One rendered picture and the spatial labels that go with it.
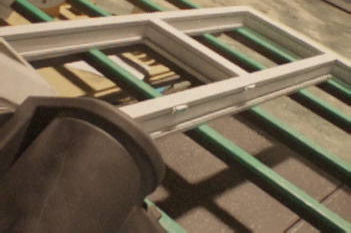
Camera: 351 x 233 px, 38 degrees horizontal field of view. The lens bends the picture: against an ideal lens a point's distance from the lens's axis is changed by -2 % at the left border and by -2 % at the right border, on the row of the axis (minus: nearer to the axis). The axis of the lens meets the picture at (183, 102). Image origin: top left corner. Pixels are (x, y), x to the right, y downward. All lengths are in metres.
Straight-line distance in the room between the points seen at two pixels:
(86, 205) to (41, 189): 0.03
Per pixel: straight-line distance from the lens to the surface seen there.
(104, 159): 0.34
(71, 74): 1.84
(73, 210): 0.33
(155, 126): 1.17
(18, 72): 0.43
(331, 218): 1.16
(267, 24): 2.04
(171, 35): 1.59
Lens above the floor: 1.48
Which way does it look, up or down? 27 degrees down
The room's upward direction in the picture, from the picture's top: 18 degrees clockwise
